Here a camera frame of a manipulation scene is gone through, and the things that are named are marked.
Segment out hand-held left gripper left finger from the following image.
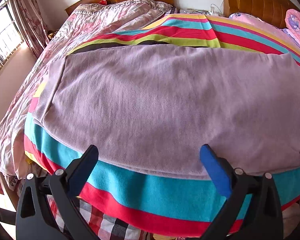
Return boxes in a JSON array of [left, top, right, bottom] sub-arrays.
[[15, 144, 99, 240]]

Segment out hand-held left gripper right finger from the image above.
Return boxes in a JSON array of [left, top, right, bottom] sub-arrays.
[[200, 144, 284, 240]]

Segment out mauve pants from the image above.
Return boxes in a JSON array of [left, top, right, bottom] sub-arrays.
[[32, 45, 300, 181]]

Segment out striped colourful blanket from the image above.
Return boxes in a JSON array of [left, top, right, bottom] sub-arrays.
[[24, 14, 300, 238]]

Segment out pink bed sheet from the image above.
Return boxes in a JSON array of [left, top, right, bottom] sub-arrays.
[[229, 12, 300, 64]]

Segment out rolled pink floral quilt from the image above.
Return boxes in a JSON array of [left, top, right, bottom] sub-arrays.
[[283, 9, 300, 50]]

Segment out padded wooden headboard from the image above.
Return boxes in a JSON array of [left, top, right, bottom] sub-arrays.
[[223, 0, 300, 30]]

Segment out barred window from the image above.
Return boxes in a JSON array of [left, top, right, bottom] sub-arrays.
[[0, 0, 25, 82]]

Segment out pink patterned curtain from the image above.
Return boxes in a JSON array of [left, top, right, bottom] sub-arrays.
[[9, 0, 51, 58]]

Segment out nightstand with patterned top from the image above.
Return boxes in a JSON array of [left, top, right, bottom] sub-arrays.
[[179, 8, 225, 16]]

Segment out white charger cable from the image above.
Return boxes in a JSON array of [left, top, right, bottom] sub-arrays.
[[210, 1, 225, 15]]

